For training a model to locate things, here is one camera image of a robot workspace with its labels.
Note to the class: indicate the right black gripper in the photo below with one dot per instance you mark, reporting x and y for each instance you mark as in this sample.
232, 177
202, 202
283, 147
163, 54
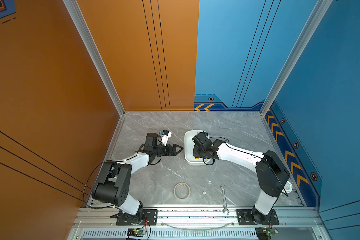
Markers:
194, 152

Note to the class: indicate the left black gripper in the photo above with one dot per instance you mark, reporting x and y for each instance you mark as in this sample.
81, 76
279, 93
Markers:
173, 153

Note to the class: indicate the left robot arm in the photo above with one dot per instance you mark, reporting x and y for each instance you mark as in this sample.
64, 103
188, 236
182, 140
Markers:
113, 181

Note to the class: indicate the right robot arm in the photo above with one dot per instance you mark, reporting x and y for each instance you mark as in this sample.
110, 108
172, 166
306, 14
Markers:
273, 176

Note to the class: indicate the white plastic bin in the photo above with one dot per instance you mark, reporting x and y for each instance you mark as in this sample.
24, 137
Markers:
189, 146

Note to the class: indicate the clear tape roll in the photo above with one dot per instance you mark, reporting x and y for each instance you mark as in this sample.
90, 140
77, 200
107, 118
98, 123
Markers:
182, 191

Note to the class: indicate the silver wrench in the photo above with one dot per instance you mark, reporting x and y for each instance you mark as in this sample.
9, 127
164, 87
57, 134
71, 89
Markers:
225, 205

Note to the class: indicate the left green circuit board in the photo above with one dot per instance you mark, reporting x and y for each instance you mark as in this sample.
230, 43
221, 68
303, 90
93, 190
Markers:
136, 234

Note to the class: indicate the green circuit board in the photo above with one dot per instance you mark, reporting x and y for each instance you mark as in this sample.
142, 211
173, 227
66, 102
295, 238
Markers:
136, 234
263, 234

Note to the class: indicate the right green circuit board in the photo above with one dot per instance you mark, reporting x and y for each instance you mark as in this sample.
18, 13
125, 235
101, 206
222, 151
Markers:
263, 234

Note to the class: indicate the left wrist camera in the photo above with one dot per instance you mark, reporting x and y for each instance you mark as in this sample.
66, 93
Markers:
164, 136

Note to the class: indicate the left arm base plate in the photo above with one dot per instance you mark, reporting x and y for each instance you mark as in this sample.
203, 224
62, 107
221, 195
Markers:
149, 215

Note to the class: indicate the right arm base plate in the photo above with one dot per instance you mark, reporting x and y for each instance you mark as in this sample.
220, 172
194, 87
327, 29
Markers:
254, 217

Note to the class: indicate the aluminium front rail frame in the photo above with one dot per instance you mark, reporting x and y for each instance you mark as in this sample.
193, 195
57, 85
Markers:
199, 222

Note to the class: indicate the left aluminium corner post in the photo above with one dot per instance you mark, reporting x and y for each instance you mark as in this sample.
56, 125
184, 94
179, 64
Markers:
89, 42

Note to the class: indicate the aluminium corner post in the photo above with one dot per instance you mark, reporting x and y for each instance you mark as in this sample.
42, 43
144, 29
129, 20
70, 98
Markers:
89, 42
316, 16

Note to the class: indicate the right aluminium corner post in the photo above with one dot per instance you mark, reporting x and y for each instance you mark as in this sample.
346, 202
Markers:
316, 16

